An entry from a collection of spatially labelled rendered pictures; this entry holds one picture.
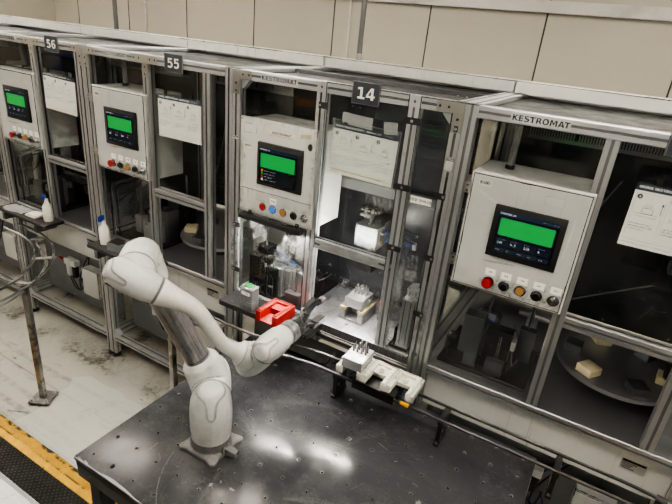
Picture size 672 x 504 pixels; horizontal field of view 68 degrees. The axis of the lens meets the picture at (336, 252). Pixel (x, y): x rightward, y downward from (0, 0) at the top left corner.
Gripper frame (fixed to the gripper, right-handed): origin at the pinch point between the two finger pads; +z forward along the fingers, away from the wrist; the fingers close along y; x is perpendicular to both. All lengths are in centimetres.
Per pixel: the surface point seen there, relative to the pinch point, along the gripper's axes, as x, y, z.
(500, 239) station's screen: -63, 45, 18
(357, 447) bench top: -34, -44, -18
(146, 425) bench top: 43, -44, -58
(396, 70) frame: 23, 94, 100
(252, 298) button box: 43.2, -14.0, 8.5
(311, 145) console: 23, 64, 21
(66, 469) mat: 110, -111, -57
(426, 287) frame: -38.0, 14.6, 22.3
